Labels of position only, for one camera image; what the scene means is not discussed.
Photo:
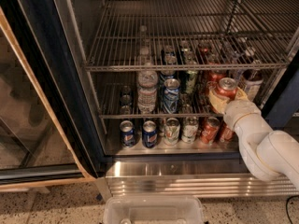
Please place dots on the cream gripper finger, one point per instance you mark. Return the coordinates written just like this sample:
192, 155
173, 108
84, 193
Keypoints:
219, 98
240, 94

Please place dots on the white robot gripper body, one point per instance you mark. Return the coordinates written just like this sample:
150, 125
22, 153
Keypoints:
240, 112

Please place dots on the red coke can front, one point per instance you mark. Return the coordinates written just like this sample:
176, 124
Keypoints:
227, 87

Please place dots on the red coke can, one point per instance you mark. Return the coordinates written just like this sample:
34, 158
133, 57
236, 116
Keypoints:
210, 129
214, 76
225, 134
227, 87

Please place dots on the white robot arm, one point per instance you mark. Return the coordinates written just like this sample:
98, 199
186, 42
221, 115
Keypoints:
267, 153

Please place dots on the white labelled drink can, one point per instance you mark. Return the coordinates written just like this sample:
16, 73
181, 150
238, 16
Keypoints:
250, 82

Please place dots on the red coke can bottom left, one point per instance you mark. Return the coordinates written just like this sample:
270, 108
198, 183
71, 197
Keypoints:
210, 129

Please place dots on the red coke can behind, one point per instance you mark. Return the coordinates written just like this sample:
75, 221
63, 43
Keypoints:
214, 76

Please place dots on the red coke can bottom right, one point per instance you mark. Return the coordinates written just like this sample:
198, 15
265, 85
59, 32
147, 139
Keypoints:
225, 134

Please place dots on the green soda can middle shelf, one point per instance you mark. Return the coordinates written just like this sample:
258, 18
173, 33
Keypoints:
188, 81

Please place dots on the blue white pepsi can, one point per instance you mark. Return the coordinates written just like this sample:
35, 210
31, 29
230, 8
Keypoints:
171, 90

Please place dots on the steel fridge bottom grille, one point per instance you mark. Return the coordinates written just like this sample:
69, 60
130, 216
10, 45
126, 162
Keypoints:
204, 179

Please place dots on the blue pepsi can bottom left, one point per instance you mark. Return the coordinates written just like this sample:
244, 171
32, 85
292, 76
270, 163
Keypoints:
127, 131

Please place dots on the glass fridge door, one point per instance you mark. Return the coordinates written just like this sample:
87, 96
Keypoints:
47, 119

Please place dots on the clear plastic water bottle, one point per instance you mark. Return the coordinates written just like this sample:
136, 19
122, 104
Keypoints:
147, 81

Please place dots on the clear plastic bin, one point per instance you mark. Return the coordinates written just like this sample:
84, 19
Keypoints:
155, 209

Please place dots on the middle wire fridge shelf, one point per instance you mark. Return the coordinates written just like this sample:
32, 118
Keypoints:
111, 106

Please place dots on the wire fridge shelf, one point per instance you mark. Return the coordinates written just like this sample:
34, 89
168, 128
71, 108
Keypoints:
111, 106
225, 26

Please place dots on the top wire fridge shelf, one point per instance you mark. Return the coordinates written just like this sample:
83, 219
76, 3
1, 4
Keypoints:
225, 26

